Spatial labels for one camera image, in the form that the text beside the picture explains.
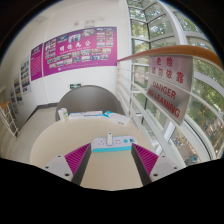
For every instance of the white stair railing, wooden top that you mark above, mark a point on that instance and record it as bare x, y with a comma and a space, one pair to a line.
8, 120

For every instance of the green exit sign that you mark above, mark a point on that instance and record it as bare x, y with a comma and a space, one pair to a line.
75, 86

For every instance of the narrow magenta wall poster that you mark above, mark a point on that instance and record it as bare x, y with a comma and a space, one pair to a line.
36, 63

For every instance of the large magenta wall poster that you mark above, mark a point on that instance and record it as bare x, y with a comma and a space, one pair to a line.
80, 50

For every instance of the small white and green box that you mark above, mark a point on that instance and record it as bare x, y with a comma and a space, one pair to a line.
62, 114

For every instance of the wooden handrail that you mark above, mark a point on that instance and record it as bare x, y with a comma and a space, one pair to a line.
186, 51

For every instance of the white and teal power strip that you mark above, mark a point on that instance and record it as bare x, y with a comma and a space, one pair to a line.
100, 143

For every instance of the white and blue charger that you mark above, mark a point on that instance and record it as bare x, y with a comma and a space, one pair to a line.
109, 138

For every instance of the flat white and blue box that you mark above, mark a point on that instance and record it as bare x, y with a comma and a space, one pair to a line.
85, 115

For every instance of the white metal railing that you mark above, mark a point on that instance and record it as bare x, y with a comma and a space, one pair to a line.
140, 113

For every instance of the metal warning sign, red letters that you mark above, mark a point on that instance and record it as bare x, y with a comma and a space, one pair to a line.
170, 86

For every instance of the white photo wall panel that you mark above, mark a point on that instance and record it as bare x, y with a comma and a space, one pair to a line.
12, 100
18, 90
25, 75

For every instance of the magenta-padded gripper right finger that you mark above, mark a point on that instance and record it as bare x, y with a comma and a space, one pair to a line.
146, 159

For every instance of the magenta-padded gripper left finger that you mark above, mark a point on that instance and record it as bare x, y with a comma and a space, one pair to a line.
77, 159

